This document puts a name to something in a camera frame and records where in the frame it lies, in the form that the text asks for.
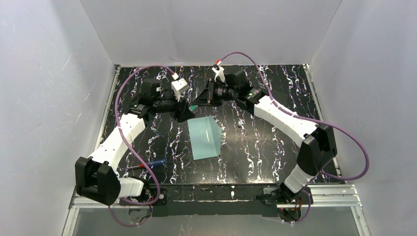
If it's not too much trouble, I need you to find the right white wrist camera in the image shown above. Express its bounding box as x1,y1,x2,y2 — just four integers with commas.
211,60,225,83

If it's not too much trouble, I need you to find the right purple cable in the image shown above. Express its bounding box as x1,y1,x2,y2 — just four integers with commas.
220,51,370,225

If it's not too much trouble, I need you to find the blue red screwdriver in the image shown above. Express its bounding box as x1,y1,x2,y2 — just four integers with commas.
125,159,166,170

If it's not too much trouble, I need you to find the teal envelope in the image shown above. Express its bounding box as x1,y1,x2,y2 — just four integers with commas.
187,116,222,160

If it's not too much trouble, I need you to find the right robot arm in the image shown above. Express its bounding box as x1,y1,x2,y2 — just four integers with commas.
192,65,337,196

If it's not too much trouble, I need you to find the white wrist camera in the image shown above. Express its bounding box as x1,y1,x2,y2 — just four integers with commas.
211,60,225,83
171,73,190,102

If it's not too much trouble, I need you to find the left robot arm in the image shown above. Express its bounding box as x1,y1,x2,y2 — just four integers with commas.
75,78,195,206

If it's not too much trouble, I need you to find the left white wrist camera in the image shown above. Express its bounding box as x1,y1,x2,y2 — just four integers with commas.
171,73,190,102

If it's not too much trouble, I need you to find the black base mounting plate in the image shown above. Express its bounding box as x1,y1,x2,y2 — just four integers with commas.
119,183,313,218

